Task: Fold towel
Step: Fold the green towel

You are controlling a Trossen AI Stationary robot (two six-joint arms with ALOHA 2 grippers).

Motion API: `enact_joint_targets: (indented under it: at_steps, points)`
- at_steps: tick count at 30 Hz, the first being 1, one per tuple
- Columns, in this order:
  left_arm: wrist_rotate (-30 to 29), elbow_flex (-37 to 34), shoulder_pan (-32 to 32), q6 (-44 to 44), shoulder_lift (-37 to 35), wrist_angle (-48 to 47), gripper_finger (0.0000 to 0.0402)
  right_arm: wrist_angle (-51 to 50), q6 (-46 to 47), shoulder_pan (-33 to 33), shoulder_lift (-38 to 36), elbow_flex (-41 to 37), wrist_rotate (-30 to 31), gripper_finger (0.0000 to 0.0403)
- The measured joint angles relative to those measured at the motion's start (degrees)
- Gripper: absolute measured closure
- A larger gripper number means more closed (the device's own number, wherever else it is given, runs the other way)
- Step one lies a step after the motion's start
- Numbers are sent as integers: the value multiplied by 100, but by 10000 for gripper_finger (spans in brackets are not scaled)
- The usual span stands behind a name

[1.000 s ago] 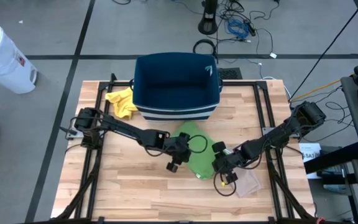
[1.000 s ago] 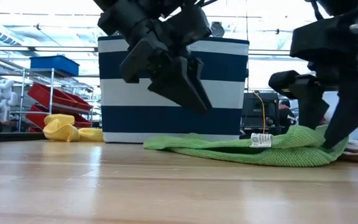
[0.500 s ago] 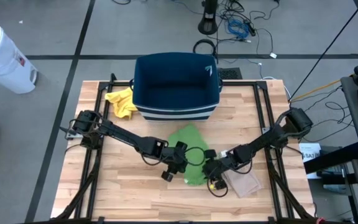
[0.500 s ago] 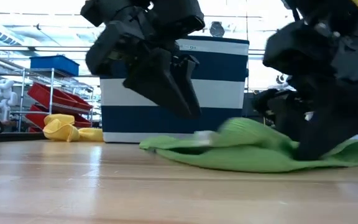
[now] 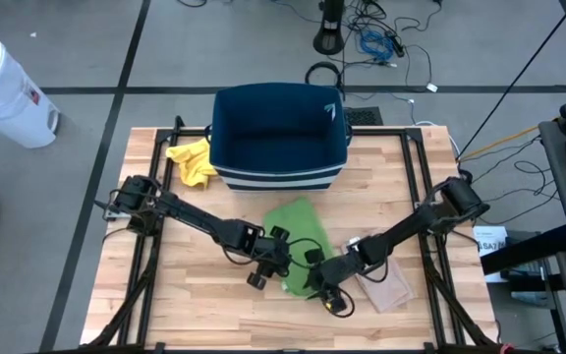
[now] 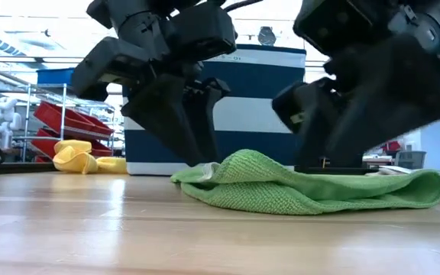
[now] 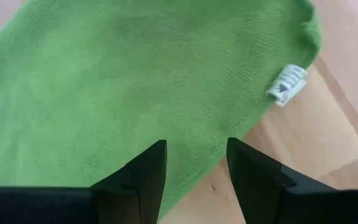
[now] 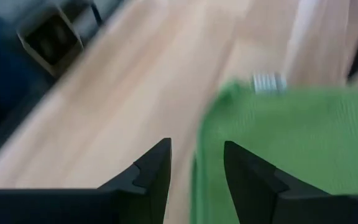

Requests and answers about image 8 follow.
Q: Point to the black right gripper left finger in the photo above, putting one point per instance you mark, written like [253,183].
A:
[89,208]

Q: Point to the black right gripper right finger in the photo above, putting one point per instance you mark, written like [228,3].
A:
[275,205]

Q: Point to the green microfibre towel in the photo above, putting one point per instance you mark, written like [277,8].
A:
[306,130]

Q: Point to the small black camera box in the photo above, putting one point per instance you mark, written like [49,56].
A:
[51,40]

